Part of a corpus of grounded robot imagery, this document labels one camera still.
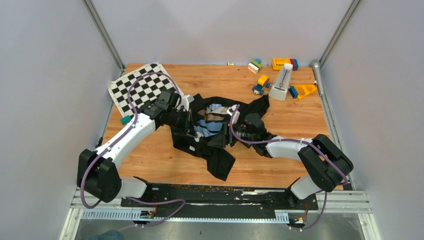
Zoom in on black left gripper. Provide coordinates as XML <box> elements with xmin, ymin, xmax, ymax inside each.
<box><xmin>166</xmin><ymin>107</ymin><xmax>197</xmax><ymax>138</ymax></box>

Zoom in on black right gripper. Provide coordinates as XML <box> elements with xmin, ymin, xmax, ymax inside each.
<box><xmin>207</xmin><ymin>121</ymin><xmax>256</xmax><ymax>149</ymax></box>

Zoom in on black printed t-shirt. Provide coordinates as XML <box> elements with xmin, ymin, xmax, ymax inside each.
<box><xmin>171</xmin><ymin>93</ymin><xmax>270</xmax><ymax>181</ymax></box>

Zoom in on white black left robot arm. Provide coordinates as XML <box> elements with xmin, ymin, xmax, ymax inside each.
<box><xmin>76</xmin><ymin>90</ymin><xmax>194</xmax><ymax>207</ymax></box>

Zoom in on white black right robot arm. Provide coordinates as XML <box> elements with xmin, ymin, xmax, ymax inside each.
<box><xmin>203</xmin><ymin>113</ymin><xmax>354</xmax><ymax>209</ymax></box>

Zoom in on black white checkerboard mat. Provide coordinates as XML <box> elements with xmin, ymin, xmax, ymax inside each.
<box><xmin>108</xmin><ymin>63</ymin><xmax>183</xmax><ymax>117</ymax></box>

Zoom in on yellow blue toy car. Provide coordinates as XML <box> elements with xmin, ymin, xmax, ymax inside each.
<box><xmin>252</xmin><ymin>75</ymin><xmax>271</xmax><ymax>96</ymax></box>

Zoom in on teal small block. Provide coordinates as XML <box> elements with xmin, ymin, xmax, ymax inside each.
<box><xmin>120</xmin><ymin>115</ymin><xmax>132</xmax><ymax>126</ymax></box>

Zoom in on white metronome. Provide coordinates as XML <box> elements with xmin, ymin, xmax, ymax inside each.
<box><xmin>268</xmin><ymin>63</ymin><xmax>293</xmax><ymax>101</ymax></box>

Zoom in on white green toy bricks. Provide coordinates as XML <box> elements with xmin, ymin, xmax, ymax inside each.
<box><xmin>247</xmin><ymin>58</ymin><xmax>263</xmax><ymax>74</ymax></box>

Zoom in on yellow toy brick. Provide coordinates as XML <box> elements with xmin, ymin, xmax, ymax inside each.
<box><xmin>272</xmin><ymin>58</ymin><xmax>292</xmax><ymax>71</ymax></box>

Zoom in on orange triangular toy piece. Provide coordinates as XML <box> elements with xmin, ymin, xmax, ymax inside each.
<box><xmin>294</xmin><ymin>84</ymin><xmax>318</xmax><ymax>100</ymax></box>

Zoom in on red blue toy brick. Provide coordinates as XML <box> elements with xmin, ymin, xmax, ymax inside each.
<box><xmin>289</xmin><ymin>58</ymin><xmax>299</xmax><ymax>71</ymax></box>

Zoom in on grey metal pipe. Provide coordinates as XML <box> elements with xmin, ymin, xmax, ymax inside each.
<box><xmin>311</xmin><ymin>60</ymin><xmax>325</xmax><ymax>98</ymax></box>

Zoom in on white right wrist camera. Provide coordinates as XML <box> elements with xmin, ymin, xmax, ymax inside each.
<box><xmin>226</xmin><ymin>104</ymin><xmax>240</xmax><ymax>116</ymax></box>

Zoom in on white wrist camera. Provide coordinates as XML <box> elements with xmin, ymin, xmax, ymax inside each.
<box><xmin>179</xmin><ymin>94</ymin><xmax>194</xmax><ymax>112</ymax></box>
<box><xmin>226</xmin><ymin>104</ymin><xmax>240</xmax><ymax>116</ymax></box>

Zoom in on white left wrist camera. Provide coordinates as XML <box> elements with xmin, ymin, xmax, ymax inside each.
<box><xmin>179</xmin><ymin>94</ymin><xmax>194</xmax><ymax>112</ymax></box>

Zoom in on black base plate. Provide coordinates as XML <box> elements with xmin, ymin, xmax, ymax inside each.
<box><xmin>141</xmin><ymin>183</ymin><xmax>319</xmax><ymax>219</ymax></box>

